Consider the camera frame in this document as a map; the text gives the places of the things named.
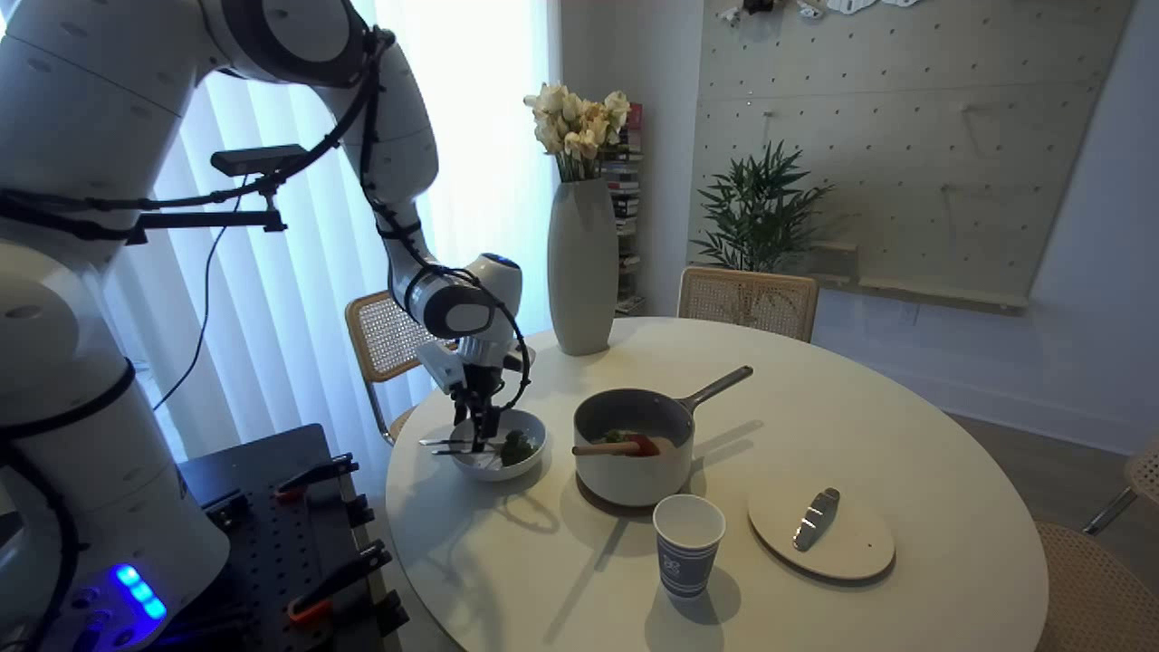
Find white ceramic bowl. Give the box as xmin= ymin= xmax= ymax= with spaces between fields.
xmin=453 ymin=408 xmax=546 ymax=486

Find rattan dining chair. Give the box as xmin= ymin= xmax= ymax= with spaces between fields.
xmin=682 ymin=267 xmax=817 ymax=339

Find cream flower bouquet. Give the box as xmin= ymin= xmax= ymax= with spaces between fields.
xmin=525 ymin=84 xmax=629 ymax=180

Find silver metal spoon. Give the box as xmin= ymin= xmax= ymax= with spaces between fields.
xmin=419 ymin=436 xmax=470 ymax=450

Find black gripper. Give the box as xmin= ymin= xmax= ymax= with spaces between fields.
xmin=453 ymin=367 xmax=505 ymax=454

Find white saucepan with handle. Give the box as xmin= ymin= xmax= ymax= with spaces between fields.
xmin=572 ymin=367 xmax=748 ymax=506

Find wooden spatula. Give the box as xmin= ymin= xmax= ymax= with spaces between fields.
xmin=572 ymin=436 xmax=659 ymax=455

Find black equipment cart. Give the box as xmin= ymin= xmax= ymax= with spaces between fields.
xmin=150 ymin=425 xmax=409 ymax=652

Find tall white ribbed vase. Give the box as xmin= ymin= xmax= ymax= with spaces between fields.
xmin=546 ymin=177 xmax=618 ymax=355

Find black camera on mount arm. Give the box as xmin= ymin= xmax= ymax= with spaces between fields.
xmin=118 ymin=146 xmax=314 ymax=244

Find green broccoli floret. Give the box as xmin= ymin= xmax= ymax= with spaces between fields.
xmin=501 ymin=431 xmax=541 ymax=462

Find blue and white paper cup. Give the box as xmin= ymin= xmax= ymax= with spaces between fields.
xmin=651 ymin=491 xmax=729 ymax=598

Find round pot lid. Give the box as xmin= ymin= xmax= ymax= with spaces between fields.
xmin=745 ymin=477 xmax=899 ymax=583

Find potted green plant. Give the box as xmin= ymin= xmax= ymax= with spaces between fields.
xmin=694 ymin=146 xmax=827 ymax=272

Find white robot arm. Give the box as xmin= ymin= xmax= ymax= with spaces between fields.
xmin=0 ymin=0 xmax=522 ymax=652

